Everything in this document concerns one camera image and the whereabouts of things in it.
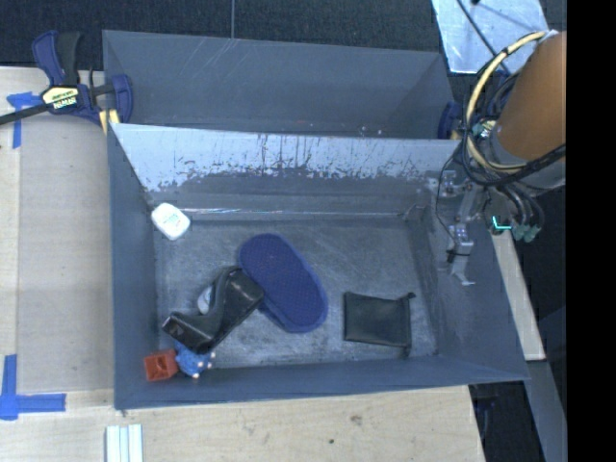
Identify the grey metal bin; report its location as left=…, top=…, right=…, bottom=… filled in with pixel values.
left=101, top=29, right=532, bottom=411

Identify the blue toy animal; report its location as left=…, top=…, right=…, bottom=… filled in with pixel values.
left=173, top=339, right=218, bottom=381

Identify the white and grey small object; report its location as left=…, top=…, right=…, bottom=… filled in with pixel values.
left=196, top=284, right=217, bottom=315

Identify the red cube block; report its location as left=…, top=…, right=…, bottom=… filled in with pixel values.
left=143, top=348, right=179, bottom=383

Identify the blue oval cloth pad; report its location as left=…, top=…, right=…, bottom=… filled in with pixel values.
left=238, top=232, right=330, bottom=335

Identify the black flat pouch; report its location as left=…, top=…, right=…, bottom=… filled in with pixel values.
left=342, top=291, right=418, bottom=360

